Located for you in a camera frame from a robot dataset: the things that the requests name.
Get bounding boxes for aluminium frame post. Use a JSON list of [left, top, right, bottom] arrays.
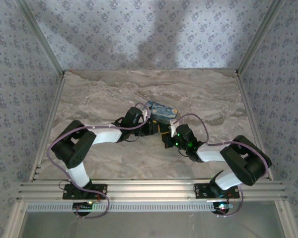
[[14, 0, 66, 75], [236, 0, 287, 75]]

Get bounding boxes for starry night print box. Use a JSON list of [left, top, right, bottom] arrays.
[[145, 100, 179, 125]]

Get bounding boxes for slotted grey cable duct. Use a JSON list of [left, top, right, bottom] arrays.
[[25, 201, 217, 214]]

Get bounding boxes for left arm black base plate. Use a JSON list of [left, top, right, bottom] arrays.
[[62, 182, 108, 200]]

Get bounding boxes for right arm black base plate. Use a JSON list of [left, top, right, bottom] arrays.
[[192, 182, 240, 199]]

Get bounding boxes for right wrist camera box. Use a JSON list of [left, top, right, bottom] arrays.
[[169, 119, 180, 137]]

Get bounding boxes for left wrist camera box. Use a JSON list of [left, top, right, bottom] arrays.
[[141, 109, 152, 122]]

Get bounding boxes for aluminium table side rail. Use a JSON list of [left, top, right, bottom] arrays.
[[29, 71, 67, 182], [234, 70, 274, 181]]

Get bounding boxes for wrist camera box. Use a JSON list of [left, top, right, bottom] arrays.
[[141, 109, 152, 122], [169, 119, 180, 137]]

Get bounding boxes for aluminium mounting rail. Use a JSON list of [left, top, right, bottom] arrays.
[[15, 179, 288, 202]]

